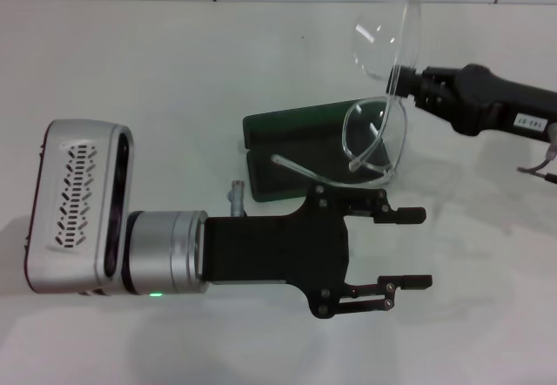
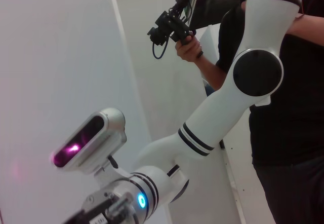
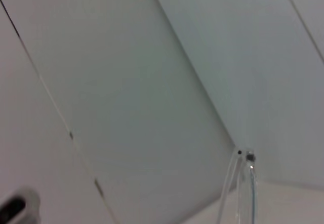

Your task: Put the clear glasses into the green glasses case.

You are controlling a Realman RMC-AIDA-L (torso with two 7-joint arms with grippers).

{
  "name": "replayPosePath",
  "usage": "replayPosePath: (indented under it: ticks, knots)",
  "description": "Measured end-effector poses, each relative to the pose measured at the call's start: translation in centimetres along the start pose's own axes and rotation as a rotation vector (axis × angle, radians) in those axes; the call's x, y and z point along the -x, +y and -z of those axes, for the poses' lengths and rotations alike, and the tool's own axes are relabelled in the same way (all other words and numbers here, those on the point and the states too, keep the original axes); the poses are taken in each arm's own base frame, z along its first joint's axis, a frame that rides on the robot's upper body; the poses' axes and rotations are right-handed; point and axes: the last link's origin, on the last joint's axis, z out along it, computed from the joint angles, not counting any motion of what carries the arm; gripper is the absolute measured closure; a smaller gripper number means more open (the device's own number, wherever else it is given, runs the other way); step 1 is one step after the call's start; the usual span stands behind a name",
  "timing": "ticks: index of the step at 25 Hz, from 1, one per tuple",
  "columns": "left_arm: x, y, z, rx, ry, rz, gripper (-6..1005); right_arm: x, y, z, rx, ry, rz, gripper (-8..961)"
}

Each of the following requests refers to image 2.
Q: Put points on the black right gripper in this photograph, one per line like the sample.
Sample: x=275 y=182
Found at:
x=106 y=212

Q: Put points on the black handheld controller device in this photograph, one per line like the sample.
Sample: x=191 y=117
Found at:
x=169 y=26

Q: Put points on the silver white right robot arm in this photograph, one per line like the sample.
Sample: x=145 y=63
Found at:
x=215 y=112

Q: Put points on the bare person forearm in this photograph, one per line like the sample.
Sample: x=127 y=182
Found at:
x=211 y=72
x=306 y=26

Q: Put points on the bare person hand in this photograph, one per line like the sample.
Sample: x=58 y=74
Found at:
x=188 y=50

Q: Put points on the person torso in black clothes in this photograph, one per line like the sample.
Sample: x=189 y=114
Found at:
x=291 y=132

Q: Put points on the dark monitor screen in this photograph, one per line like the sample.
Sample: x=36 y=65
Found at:
x=215 y=3

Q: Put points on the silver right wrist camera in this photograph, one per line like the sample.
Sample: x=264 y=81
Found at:
x=86 y=143

